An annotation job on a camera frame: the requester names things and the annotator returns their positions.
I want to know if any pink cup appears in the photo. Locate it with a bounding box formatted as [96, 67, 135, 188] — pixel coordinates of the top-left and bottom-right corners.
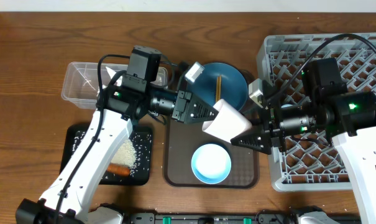
[202, 99, 252, 142]

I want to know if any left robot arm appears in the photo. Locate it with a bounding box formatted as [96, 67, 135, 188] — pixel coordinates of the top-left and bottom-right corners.
[16, 85, 218, 223]

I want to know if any black plastic tray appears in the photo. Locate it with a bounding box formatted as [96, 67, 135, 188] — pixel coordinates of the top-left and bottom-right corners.
[60, 123, 153, 185]

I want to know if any brown serving tray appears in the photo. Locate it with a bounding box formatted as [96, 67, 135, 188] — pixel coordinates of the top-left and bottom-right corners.
[163, 120, 260, 189]

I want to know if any right wooden chopstick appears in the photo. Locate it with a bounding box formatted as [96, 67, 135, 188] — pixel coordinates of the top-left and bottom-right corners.
[215, 75, 222, 103]

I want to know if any orange carrot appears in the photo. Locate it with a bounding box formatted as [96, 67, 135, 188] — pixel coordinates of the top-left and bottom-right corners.
[107, 164, 130, 177]

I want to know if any dark blue plate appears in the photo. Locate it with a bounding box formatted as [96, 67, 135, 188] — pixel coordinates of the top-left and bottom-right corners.
[187, 62, 248, 111]

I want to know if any spilled white rice pile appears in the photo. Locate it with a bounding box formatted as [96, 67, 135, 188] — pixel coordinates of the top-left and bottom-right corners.
[101, 127, 153, 185]

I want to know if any grey dishwasher rack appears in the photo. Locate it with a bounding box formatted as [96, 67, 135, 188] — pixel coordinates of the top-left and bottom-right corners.
[256, 34, 376, 192]

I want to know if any clear plastic bin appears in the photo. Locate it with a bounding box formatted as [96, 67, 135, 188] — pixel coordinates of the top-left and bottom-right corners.
[61, 62, 168, 110]

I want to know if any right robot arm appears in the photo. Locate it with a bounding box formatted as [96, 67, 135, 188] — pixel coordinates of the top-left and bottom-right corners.
[231, 91, 376, 223]

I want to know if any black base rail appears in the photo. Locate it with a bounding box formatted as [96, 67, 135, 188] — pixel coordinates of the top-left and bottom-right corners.
[91, 203, 341, 224]

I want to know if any light blue cup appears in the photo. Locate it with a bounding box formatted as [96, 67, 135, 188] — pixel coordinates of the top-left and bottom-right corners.
[281, 104, 293, 108]

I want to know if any large white tissue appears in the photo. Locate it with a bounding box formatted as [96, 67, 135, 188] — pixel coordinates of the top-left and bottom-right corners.
[106, 67, 123, 86]

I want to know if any light blue rice bowl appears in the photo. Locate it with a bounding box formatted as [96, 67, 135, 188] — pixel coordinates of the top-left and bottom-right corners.
[191, 143, 232, 185]

